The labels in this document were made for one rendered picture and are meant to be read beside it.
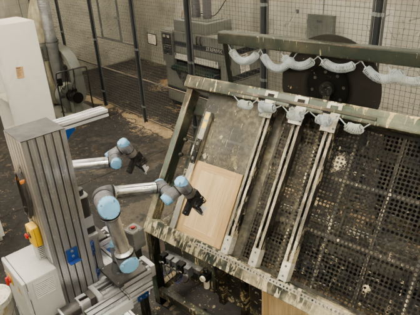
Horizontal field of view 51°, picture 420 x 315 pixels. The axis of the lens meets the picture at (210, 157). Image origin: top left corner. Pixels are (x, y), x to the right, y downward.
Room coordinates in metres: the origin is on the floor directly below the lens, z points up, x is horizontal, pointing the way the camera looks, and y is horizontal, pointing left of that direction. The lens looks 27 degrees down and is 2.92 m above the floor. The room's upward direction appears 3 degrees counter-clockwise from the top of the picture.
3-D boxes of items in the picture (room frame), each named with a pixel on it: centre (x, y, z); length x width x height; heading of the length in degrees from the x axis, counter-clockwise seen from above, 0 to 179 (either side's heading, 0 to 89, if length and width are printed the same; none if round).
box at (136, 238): (2.81, 0.63, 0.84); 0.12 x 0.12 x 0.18; 49
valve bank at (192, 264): (2.58, 0.25, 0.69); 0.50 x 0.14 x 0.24; 49
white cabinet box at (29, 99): (6.13, 2.65, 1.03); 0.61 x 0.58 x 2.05; 41
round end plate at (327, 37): (3.16, -0.91, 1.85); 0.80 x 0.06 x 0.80; 49
